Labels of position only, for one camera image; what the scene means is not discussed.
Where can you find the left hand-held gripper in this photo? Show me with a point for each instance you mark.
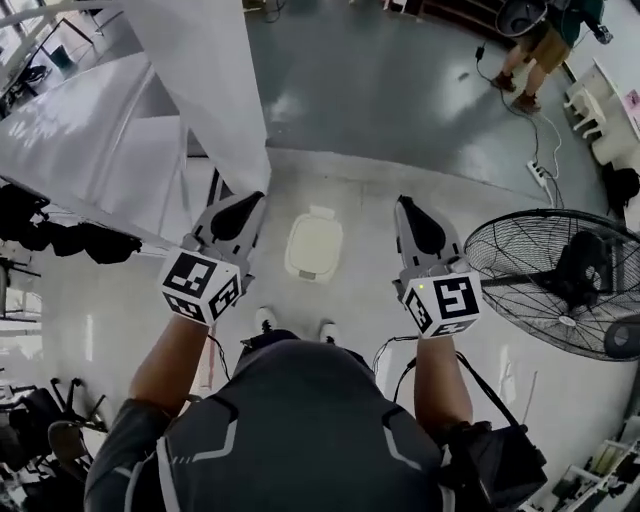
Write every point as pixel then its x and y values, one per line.
pixel 200 280

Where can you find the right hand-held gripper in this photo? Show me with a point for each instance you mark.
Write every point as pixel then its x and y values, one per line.
pixel 445 300

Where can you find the white trash bin with lid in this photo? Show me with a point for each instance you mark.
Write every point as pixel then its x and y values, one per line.
pixel 314 242

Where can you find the person's left forearm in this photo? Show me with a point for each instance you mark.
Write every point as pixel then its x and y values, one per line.
pixel 165 365

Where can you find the person's right forearm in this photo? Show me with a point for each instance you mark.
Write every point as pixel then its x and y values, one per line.
pixel 440 380

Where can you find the green bin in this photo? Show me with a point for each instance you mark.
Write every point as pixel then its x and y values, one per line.
pixel 60 57

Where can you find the person's left white shoe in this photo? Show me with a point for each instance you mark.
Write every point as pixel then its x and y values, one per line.
pixel 265 318

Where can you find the white power strip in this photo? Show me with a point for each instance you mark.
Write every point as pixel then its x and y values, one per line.
pixel 537 173

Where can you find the black power adapter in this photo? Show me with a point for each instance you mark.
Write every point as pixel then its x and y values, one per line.
pixel 481 51

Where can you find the white partition panel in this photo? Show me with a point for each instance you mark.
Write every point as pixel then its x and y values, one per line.
pixel 100 135

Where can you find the black floor fan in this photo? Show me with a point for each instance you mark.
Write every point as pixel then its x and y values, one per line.
pixel 565 280

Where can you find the pile of black bags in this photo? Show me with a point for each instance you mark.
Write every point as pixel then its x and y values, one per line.
pixel 75 235

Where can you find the white plastic chair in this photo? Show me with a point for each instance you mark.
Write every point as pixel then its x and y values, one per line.
pixel 587 107

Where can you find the black backpack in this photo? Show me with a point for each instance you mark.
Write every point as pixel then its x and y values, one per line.
pixel 621 187

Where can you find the white table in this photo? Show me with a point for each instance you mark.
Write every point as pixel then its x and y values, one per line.
pixel 617 130

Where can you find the person's dark grey shirt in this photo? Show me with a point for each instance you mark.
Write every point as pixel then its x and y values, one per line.
pixel 290 430

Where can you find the pink paper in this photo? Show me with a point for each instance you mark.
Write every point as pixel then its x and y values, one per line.
pixel 633 104

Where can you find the black waist bag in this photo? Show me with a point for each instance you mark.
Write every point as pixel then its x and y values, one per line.
pixel 500 465

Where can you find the black office chair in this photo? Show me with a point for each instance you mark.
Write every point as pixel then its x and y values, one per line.
pixel 45 430

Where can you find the white equipment rack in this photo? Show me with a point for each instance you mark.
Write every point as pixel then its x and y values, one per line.
pixel 600 475

